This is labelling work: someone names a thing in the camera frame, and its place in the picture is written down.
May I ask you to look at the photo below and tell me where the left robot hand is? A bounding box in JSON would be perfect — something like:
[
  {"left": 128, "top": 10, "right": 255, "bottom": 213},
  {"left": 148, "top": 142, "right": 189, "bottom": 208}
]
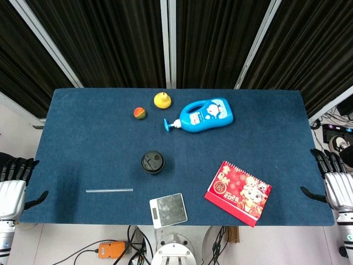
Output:
[{"left": 0, "top": 157, "right": 49, "bottom": 221}]

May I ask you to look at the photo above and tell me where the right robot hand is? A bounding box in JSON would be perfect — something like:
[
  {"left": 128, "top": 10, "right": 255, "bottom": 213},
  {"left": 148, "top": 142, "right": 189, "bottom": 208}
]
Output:
[{"left": 299, "top": 148, "right": 353, "bottom": 211}]

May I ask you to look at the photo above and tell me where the translucent plastic straw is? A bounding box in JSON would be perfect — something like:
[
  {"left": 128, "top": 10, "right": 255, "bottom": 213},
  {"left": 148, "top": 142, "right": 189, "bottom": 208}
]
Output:
[{"left": 85, "top": 188, "right": 134, "bottom": 193}]

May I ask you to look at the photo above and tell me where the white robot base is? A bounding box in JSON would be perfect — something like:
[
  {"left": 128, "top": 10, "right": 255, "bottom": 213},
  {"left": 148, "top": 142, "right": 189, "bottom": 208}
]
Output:
[{"left": 151, "top": 232, "right": 197, "bottom": 265}]

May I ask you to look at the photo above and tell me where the black lidded cup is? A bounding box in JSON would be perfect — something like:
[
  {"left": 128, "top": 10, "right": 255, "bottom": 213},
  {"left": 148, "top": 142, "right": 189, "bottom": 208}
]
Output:
[{"left": 141, "top": 150, "right": 165, "bottom": 175}]

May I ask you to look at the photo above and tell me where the black white sneaker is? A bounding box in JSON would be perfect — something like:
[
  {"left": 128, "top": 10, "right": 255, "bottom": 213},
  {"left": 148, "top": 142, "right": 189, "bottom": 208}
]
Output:
[{"left": 328, "top": 135, "right": 350, "bottom": 152}]

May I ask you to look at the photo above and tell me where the black floor device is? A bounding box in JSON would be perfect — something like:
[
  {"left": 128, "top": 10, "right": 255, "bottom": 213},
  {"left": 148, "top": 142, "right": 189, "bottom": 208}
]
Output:
[{"left": 322, "top": 124, "right": 353, "bottom": 142}]

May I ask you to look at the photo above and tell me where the red 2026 desk calendar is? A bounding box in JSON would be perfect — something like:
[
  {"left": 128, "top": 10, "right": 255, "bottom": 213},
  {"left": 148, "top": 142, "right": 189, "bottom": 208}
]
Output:
[{"left": 204, "top": 160, "right": 272, "bottom": 228}]

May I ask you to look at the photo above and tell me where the blue table cloth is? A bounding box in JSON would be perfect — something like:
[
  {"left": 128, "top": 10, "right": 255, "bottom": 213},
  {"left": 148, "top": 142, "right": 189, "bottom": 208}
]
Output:
[{"left": 19, "top": 88, "right": 335, "bottom": 227}]

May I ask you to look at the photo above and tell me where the orange power box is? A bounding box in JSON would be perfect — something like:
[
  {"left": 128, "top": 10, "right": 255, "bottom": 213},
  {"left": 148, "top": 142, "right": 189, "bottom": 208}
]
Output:
[{"left": 98, "top": 241, "right": 126, "bottom": 259}]

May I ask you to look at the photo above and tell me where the blue pump lotion bottle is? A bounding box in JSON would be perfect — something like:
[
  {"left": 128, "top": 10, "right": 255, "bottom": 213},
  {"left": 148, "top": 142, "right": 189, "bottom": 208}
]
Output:
[{"left": 163, "top": 97, "right": 234, "bottom": 134}]

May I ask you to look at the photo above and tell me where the silver kitchen scale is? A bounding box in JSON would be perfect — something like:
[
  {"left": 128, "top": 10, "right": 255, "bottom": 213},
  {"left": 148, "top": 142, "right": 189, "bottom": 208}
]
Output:
[{"left": 149, "top": 193, "right": 189, "bottom": 229}]

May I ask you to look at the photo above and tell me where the yellow toy pear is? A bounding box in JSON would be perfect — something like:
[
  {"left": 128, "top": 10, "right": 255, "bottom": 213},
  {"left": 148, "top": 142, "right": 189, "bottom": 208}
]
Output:
[{"left": 153, "top": 92, "right": 172, "bottom": 109}]

